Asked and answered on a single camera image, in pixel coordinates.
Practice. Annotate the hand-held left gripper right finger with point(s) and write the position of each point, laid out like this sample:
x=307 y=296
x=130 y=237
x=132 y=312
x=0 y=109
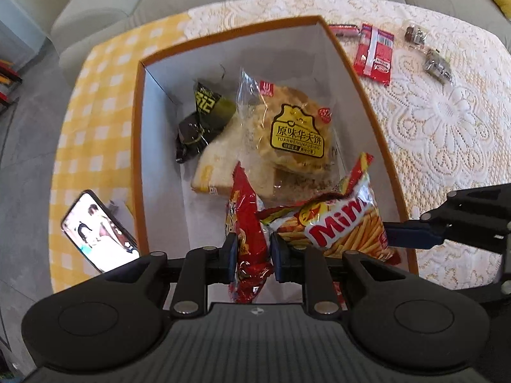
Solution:
x=278 y=259

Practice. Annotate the sliced bread packet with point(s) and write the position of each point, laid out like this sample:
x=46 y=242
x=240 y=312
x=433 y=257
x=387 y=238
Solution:
x=215 y=159

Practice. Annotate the red spicy snack bag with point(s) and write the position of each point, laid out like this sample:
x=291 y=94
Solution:
x=249 y=247

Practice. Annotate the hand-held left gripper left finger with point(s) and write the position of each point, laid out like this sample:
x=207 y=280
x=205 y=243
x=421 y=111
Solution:
x=230 y=259

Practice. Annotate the yellow checked tablecloth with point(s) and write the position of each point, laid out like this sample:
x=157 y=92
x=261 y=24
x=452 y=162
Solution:
x=99 y=107

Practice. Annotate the flat red packet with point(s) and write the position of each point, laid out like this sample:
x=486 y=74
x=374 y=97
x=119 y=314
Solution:
x=375 y=54

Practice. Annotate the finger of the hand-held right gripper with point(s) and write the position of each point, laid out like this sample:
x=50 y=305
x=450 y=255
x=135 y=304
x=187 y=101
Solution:
x=411 y=234

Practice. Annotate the yellow waffle packet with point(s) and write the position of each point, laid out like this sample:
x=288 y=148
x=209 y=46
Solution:
x=299 y=135

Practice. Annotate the orange cardboard box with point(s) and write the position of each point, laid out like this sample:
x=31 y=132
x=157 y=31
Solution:
x=159 y=167

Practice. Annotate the red fries snack bag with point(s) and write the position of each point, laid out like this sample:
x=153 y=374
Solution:
x=339 y=223

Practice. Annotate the red sausage stick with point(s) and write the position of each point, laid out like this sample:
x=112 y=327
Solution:
x=345 y=30

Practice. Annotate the black smartphone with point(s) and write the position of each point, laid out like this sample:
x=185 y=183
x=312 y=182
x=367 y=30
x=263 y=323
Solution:
x=99 y=233

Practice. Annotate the clear packet of small candies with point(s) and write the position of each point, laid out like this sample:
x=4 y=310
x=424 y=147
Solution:
x=435 y=64

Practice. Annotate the dark green snack packet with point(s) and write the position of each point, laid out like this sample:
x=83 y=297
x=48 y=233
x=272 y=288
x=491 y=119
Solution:
x=191 y=131

